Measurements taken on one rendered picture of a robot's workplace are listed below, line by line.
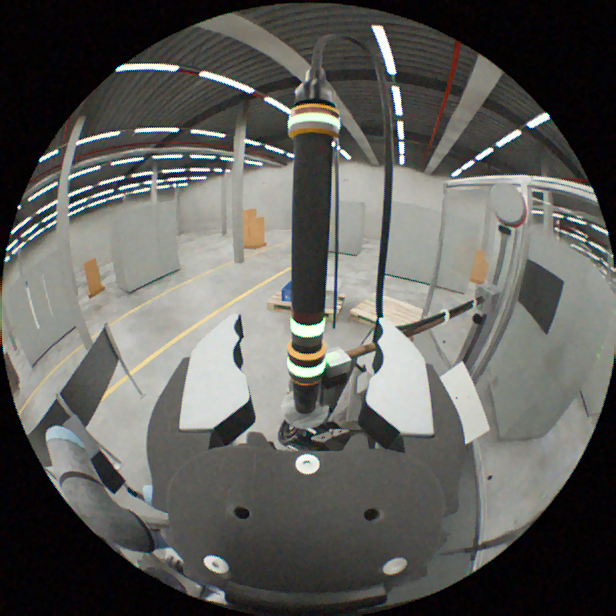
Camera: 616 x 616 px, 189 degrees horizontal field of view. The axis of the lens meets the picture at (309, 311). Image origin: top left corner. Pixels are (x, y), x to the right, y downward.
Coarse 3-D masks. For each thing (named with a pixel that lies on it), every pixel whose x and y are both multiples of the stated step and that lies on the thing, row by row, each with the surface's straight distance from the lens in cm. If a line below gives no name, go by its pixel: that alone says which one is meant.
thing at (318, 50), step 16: (320, 48) 28; (368, 48) 34; (320, 64) 25; (384, 80) 30; (384, 96) 28; (384, 112) 27; (384, 128) 26; (384, 144) 25; (384, 176) 24; (384, 192) 24; (384, 208) 24; (384, 224) 24; (384, 240) 24; (384, 256) 24; (384, 272) 25; (464, 304) 53; (432, 320) 40
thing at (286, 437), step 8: (288, 424) 60; (320, 424) 57; (328, 424) 65; (336, 424) 62; (280, 432) 61; (288, 432) 59; (296, 432) 55; (320, 432) 56; (280, 440) 58; (288, 440) 55; (296, 440) 54; (304, 440) 54; (312, 440) 55; (296, 448) 56; (304, 448) 56; (312, 448) 57; (320, 448) 59; (328, 448) 59
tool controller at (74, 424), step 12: (72, 420) 98; (72, 432) 93; (84, 432) 89; (84, 444) 84; (96, 444) 82; (96, 456) 79; (96, 468) 82; (108, 468) 84; (108, 480) 87; (120, 480) 90
